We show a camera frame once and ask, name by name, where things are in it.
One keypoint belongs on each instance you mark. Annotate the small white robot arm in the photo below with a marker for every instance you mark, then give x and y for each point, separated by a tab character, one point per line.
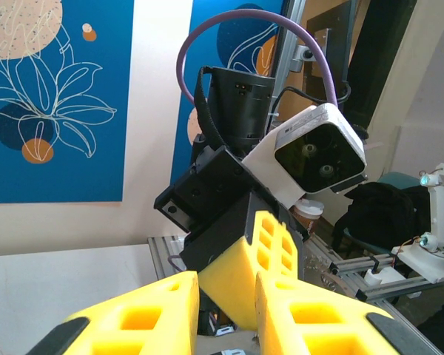
438	207

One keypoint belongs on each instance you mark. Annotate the aluminium frame post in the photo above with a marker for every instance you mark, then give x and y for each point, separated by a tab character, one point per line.
286	29

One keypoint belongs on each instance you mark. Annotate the blue floral wall poster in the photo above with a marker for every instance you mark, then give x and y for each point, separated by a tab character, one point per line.
207	55
96	166

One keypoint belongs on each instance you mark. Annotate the grey bracket with knob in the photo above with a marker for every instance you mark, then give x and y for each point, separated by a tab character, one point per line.
301	57

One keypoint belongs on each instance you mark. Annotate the aluminium extrusion frame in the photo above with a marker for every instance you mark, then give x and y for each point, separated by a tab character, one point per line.
392	286

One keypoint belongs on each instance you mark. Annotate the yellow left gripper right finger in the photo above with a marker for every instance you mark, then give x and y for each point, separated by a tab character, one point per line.
318	333

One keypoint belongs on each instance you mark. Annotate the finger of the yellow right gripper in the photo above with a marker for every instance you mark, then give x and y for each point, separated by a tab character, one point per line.
229	281

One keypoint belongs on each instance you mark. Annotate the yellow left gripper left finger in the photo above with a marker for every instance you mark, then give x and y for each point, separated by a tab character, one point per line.
107	329

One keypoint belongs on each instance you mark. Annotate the black backpack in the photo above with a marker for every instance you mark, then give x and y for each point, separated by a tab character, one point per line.
377	214

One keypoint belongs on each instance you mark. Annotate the paper coffee cup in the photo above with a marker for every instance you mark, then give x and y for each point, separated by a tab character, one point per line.
309	218

